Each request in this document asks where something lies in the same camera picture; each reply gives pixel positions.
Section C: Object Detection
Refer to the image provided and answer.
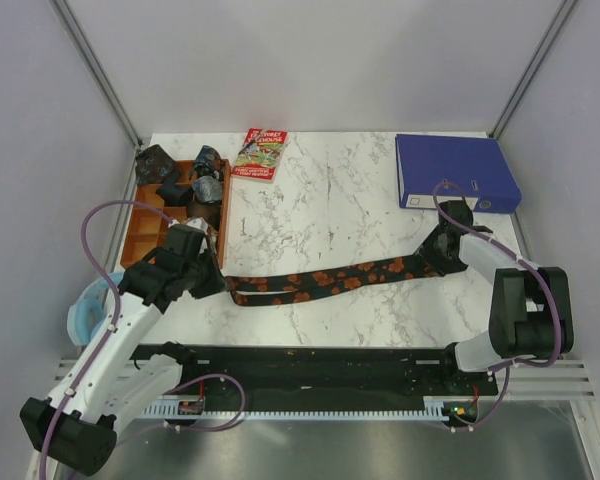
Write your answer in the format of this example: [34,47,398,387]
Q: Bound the blue ring binder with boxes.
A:
[395,134,522,214]

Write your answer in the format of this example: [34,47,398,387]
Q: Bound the rolled grey blue tie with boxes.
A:
[191,176,224,205]

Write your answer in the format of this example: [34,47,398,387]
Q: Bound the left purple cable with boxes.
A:
[38,200,245,479]

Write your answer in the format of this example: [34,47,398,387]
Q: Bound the rolled teal patterned tie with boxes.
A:
[190,145,225,182]

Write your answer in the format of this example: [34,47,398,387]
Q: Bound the dark navy tie in tray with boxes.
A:
[156,169,193,207]

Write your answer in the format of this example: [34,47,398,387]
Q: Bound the red paperback book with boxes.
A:
[231,128,288,183]

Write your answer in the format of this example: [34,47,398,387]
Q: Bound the left aluminium frame post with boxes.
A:
[50,0,143,149]

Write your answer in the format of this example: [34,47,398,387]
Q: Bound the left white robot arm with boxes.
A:
[19,224,227,476]

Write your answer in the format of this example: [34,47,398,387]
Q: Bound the black tie orange flowers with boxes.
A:
[226,255,425,307]

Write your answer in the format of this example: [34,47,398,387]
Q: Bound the aluminium extrusion rail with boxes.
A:
[53,359,595,401]

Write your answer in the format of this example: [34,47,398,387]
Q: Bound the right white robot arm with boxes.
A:
[417,200,574,394]

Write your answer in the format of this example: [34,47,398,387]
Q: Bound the wooden compartment tray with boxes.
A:
[119,159,231,268]

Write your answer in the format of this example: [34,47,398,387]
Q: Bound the aluminium frame post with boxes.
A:
[488,0,580,139]
[50,0,143,149]

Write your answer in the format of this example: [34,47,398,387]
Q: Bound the right aluminium frame post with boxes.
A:
[488,0,580,139]

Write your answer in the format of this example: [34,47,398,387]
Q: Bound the dark blue patterned tie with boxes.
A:
[134,145,176,187]

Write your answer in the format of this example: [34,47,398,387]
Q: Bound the white slotted cable duct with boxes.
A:
[138,396,479,422]

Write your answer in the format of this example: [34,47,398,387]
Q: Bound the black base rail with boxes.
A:
[132,345,498,411]

